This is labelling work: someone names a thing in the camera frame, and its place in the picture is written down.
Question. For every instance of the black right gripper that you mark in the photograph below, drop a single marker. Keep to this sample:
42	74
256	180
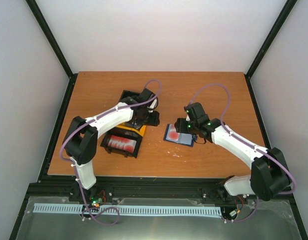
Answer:
180	128

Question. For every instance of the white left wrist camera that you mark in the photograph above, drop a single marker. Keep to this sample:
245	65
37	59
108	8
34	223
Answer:
153	105

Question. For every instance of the red card stack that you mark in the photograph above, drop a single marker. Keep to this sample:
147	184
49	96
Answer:
121	143

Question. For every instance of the black bin with blue cards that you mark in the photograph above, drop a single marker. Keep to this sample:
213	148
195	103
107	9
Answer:
128	95

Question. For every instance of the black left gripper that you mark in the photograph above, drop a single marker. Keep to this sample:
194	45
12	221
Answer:
155	121

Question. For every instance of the yellow bin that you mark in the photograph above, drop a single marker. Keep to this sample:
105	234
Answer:
131	130

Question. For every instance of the black frame post left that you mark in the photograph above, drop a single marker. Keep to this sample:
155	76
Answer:
39	17

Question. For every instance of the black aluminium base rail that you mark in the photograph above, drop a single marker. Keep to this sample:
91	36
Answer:
207	191

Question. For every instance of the blue card holder wallet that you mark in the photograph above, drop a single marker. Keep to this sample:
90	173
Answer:
184	139

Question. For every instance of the metal base plate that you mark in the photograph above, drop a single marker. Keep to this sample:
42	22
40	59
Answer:
273	220

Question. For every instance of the black frame post right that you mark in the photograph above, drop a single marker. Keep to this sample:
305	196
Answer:
276	27

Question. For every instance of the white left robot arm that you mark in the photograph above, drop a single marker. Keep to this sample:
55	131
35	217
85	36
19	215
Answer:
80	143

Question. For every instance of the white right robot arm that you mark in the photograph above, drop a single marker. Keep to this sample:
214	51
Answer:
269	175

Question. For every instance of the light blue cable duct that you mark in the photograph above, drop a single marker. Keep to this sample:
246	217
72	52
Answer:
153	211

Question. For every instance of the black bin with red cards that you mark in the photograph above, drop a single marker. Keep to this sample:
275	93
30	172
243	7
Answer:
126	154

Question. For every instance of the black frame post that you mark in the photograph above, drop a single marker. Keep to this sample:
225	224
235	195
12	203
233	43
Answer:
39	17
276	27

